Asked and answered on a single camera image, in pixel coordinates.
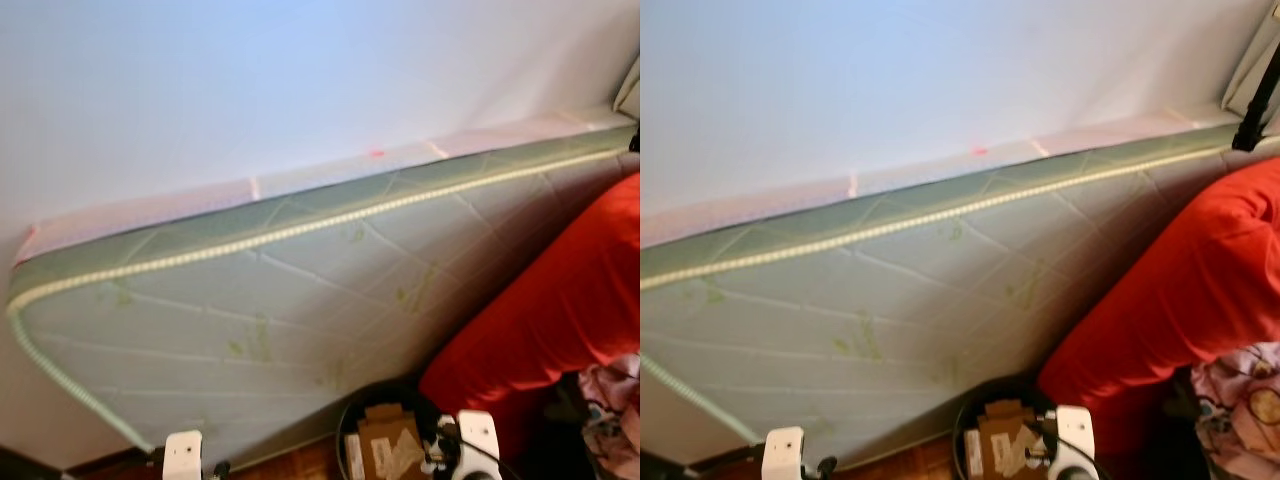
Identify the brown cardboard piece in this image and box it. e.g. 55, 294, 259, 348
357, 404, 429, 480
975, 400, 1046, 480

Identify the black round bin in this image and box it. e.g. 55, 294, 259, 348
336, 380, 471, 480
950, 378, 1086, 480

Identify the pink cartoon print blanket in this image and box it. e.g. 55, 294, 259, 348
578, 352, 641, 480
1190, 342, 1280, 480

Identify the large red cushion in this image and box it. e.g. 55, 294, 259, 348
418, 172, 641, 461
1037, 155, 1280, 471

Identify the pink white covered mattress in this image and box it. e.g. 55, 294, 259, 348
12, 105, 641, 266
640, 103, 1241, 249

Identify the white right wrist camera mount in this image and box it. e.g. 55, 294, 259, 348
1055, 405, 1099, 480
455, 410, 503, 480

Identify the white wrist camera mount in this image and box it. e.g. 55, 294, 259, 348
1055, 405, 1099, 480
455, 410, 503, 480
762, 426, 806, 480
162, 430, 204, 480

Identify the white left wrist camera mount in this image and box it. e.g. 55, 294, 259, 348
162, 430, 204, 480
762, 426, 806, 480

